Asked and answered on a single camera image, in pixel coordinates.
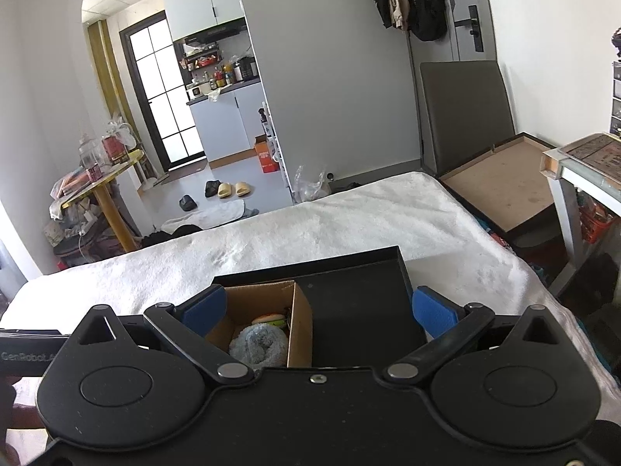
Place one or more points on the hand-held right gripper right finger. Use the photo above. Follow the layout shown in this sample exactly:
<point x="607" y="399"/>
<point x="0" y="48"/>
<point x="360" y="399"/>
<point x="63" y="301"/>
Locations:
<point x="434" y="311"/>

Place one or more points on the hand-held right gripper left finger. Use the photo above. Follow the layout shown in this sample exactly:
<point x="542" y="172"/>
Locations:
<point x="203" y="309"/>

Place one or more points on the blue fluffy sock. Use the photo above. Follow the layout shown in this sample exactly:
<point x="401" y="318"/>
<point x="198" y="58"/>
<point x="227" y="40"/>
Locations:
<point x="257" y="344"/>

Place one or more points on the burger squishy toy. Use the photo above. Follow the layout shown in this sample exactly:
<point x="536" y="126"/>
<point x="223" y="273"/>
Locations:
<point x="269" y="319"/>

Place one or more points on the black tray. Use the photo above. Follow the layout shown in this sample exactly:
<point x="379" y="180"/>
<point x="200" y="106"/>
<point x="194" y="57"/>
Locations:
<point x="359" y="301"/>

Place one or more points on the brown cardboard box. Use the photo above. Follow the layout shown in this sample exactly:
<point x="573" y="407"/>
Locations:
<point x="301" y="337"/>

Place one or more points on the person's left hand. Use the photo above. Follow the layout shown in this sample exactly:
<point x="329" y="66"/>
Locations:
<point x="29" y="417"/>

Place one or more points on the white floor towel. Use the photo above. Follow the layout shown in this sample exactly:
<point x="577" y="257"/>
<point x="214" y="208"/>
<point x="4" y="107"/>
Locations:
<point x="213" y="216"/>

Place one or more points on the black slipper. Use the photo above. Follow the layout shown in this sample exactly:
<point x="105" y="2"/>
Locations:
<point x="212" y="189"/>
<point x="188" y="203"/>

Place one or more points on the white fluffy blanket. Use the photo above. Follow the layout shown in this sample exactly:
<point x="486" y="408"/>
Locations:
<point x="339" y="223"/>

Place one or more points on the yellow round table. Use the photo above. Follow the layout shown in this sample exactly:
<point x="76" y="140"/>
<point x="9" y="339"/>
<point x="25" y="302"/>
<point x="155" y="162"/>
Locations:
<point x="114" y="213"/>

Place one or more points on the brown framed board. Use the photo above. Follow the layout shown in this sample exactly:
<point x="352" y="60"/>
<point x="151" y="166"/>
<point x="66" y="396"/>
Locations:
<point x="504" y="184"/>

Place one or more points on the white desk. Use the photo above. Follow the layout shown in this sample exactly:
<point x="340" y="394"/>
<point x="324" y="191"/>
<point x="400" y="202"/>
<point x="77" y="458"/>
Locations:
<point x="567" y="223"/>

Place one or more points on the clear plastic bag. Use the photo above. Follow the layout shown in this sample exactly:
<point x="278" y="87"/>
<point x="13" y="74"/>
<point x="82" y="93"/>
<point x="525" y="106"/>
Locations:
<point x="310" y="187"/>

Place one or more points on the orange cardboard carton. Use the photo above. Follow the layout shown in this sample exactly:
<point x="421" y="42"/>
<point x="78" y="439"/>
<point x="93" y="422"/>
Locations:
<point x="267" y="158"/>

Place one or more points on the red canister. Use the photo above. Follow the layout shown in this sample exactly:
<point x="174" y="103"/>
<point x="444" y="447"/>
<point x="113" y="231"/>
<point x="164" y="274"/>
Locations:
<point x="114" y="150"/>

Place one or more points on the white kitchen base cabinet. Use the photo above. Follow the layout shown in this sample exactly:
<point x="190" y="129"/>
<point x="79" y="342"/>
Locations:
<point x="218" y="126"/>

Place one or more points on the red crate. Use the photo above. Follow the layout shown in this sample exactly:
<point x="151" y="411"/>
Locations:
<point x="594" y="216"/>

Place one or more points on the clear glass jar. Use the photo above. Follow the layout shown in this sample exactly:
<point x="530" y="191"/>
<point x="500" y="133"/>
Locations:
<point x="90" y="155"/>

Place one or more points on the black spray bottle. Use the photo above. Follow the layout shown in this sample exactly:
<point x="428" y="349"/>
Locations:
<point x="264" y="124"/>

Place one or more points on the grey upholstered panel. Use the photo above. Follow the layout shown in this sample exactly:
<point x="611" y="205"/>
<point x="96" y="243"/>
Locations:
<point x="465" y="116"/>

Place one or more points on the white microwave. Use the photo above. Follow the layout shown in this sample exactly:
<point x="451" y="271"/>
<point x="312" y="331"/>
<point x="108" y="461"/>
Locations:
<point x="198" y="93"/>

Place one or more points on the black-framed glass door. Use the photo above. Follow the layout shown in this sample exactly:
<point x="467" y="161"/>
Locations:
<point x="160" y="92"/>

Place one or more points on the yellow curtain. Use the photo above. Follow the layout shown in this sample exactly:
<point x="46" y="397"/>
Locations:
<point x="109" y="87"/>

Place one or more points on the grey entrance door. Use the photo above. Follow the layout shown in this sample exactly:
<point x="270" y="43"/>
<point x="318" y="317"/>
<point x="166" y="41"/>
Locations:
<point x="465" y="34"/>

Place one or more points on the grey drawer organizer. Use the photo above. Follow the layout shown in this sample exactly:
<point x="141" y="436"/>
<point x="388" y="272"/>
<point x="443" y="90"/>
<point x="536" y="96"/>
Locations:
<point x="616" y="97"/>

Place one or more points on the black hanging bag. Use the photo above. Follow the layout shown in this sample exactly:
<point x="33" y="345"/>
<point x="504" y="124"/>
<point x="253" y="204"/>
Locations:
<point x="422" y="5"/>

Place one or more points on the white wall cabinet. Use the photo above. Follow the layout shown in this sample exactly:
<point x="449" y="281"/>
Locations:
<point x="203" y="0"/>

